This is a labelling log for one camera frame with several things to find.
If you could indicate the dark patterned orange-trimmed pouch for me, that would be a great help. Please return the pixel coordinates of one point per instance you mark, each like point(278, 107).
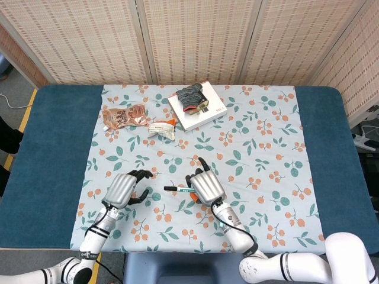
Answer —
point(189, 94)

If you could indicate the brown spout pouch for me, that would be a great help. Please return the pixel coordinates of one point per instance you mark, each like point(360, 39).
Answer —
point(125, 116)

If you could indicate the black marker cap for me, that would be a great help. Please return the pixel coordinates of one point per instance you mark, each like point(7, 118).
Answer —
point(170, 188)

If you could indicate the person in black clothing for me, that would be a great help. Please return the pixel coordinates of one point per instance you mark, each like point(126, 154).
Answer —
point(9, 136)

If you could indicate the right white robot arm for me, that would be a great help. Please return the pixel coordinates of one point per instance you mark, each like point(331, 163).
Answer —
point(296, 263)

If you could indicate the green and white marker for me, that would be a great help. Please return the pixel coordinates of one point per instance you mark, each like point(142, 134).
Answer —
point(185, 190)

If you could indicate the teal blue table cover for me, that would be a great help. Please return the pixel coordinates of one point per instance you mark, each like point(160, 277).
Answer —
point(50, 165)

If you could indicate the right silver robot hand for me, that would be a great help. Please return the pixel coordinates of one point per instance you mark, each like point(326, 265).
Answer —
point(207, 186)

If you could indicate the crumpled white packet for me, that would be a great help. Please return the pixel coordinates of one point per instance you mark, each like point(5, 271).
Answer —
point(161, 129)

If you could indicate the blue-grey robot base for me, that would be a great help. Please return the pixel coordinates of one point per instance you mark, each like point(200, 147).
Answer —
point(177, 269)

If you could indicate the woven bamboo folding screen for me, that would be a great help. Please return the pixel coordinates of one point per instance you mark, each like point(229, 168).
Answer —
point(192, 38)

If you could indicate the white power strip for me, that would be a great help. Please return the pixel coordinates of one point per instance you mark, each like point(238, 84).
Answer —
point(359, 141)

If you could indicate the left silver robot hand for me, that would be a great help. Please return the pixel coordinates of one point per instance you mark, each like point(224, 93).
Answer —
point(120, 189)

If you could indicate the flat white cardboard box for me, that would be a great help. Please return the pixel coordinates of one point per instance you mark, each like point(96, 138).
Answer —
point(213, 111)

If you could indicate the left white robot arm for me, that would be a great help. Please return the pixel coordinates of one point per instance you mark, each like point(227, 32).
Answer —
point(97, 233)

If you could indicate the floral fruit print tablecloth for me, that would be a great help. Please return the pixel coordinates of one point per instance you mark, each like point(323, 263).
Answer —
point(237, 142)

